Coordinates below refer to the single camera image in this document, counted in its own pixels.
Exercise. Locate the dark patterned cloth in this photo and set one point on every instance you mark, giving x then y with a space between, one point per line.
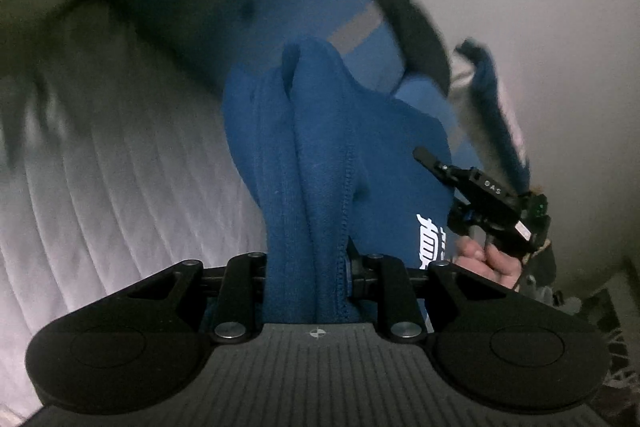
607 337

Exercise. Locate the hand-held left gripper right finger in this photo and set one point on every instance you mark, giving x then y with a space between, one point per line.
390 287

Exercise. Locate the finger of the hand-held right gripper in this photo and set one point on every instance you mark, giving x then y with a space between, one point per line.
435 164

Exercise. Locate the dark blue sweatshirt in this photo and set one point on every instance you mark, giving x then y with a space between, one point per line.
310 157

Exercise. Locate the long blue cloth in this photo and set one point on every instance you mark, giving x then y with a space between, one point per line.
492 107

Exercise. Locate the person's right hand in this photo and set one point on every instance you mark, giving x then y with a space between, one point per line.
500 267

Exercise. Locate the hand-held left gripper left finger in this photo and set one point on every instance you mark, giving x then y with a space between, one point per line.
245 272

